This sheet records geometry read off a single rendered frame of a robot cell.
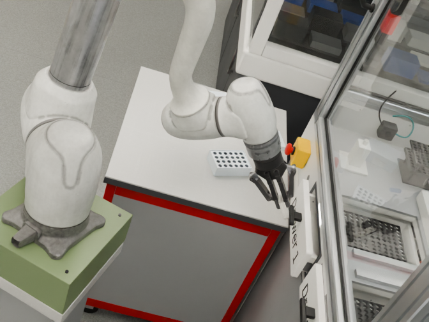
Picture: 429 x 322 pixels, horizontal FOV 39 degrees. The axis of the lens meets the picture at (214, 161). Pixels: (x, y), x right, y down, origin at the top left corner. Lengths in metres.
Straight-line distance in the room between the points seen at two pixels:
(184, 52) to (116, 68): 2.28
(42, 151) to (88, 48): 0.25
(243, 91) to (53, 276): 0.60
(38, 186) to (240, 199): 0.74
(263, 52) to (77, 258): 1.19
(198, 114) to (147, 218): 0.56
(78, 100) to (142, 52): 2.38
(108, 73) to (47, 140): 2.24
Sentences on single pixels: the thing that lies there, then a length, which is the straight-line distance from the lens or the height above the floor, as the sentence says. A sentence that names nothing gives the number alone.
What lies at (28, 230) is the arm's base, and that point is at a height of 0.91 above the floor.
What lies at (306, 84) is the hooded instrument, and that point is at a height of 0.85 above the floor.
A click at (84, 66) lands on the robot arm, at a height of 1.21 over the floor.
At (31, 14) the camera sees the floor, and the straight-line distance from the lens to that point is 3.93.
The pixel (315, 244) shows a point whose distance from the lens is 1.77.
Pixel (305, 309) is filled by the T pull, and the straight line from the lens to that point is 1.50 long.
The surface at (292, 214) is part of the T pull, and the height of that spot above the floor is 0.91.
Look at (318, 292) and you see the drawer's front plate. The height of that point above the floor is 0.93.
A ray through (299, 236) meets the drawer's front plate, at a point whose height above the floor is 0.89.
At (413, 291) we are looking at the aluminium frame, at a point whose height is 1.28.
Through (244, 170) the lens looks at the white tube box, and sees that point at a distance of 1.95.
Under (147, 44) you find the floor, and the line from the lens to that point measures 3.91.
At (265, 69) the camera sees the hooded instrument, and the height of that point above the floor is 0.86.
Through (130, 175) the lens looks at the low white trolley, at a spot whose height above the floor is 0.76.
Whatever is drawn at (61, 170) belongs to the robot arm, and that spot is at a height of 1.09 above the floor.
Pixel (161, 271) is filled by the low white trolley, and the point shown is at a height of 0.38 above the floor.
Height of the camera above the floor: 2.02
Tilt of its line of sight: 39 degrees down
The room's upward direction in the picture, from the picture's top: 23 degrees clockwise
